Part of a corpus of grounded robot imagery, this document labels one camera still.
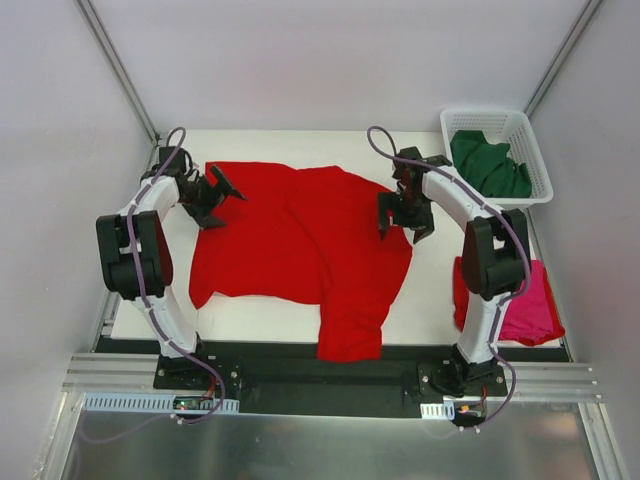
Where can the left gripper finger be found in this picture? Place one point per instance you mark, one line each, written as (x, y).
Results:
(223, 188)
(206, 220)

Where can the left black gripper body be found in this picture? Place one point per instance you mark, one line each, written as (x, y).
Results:
(205, 197)

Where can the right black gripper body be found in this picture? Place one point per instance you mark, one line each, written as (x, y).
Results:
(406, 216)

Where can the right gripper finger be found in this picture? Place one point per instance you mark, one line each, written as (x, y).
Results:
(386, 203)
(423, 226)

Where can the red t shirt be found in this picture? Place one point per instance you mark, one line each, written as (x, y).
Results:
(310, 236)
(461, 297)

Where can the white plastic basket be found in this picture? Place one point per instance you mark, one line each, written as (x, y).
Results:
(503, 126)

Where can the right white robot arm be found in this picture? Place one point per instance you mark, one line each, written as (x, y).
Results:
(495, 261)

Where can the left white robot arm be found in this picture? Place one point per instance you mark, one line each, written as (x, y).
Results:
(135, 259)

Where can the folded red t shirt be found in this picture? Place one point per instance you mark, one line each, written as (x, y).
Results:
(461, 297)

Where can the green t shirt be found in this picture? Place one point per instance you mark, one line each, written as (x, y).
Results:
(488, 167)

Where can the right white cable duct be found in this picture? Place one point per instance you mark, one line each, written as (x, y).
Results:
(438, 411)

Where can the white cable duct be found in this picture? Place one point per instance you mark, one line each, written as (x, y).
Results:
(157, 403)
(438, 411)

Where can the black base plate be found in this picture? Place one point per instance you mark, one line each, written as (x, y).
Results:
(287, 379)

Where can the left white cable duct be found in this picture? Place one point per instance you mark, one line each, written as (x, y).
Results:
(157, 403)

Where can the aluminium rail frame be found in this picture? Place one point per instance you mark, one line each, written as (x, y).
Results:
(529, 420)

